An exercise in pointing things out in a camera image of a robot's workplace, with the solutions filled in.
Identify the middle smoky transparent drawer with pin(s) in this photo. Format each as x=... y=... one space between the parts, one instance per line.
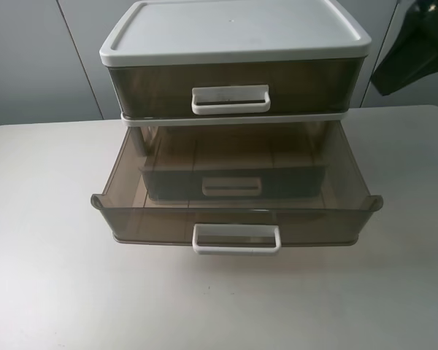
x=335 y=217

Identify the white plastic drawer cabinet frame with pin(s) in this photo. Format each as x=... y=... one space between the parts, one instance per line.
x=170 y=33

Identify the smoky transparent drawer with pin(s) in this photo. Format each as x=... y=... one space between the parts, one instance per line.
x=236 y=89
x=225 y=184
x=335 y=217

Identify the upper smoky transparent drawer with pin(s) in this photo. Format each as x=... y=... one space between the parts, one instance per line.
x=236 y=89

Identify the lower smoky transparent drawer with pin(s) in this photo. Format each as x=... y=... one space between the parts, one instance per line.
x=225 y=184

